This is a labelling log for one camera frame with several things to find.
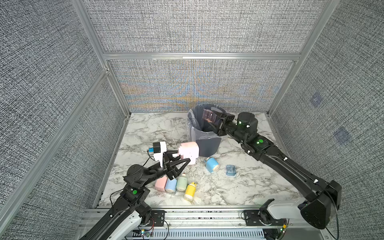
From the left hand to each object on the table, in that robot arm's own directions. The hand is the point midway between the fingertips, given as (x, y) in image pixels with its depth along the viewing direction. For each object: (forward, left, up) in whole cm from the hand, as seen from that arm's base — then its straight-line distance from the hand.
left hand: (190, 157), depth 57 cm
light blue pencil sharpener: (-2, +10, -27) cm, 28 cm away
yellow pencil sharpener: (-5, 0, -28) cm, 29 cm away
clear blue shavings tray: (+8, -25, -35) cm, 43 cm away
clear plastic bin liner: (+28, -6, -17) cm, 33 cm away
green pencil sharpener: (-1, +4, -27) cm, 27 cm away
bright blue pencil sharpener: (+9, -13, -28) cm, 32 cm away
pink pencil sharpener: (0, +16, -27) cm, 32 cm away
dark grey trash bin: (+22, -13, -30) cm, 39 cm away
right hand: (+20, -10, +5) cm, 23 cm away
